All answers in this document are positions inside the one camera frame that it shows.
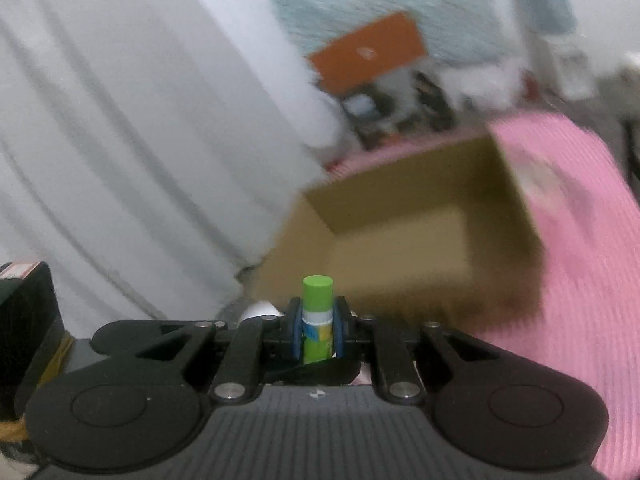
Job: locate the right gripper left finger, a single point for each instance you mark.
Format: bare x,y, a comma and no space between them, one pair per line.
260,351

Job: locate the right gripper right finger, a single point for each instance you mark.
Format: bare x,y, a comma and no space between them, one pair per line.
385,349

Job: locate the green glue stick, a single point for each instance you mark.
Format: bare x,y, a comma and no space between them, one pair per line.
317,318

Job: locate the brown cardboard box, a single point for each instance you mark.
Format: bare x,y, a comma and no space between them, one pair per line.
444,235

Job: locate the white curtain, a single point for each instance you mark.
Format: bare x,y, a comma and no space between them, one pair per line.
150,149

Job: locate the pink checkered tablecloth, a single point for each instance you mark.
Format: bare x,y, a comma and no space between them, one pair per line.
588,322

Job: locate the orange board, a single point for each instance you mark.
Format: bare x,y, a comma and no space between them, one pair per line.
368,52

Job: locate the water dispenser with bottle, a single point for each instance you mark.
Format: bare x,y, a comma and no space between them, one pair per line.
560,63

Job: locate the blue patterned wall cloth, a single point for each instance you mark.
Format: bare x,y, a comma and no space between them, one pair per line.
456,32

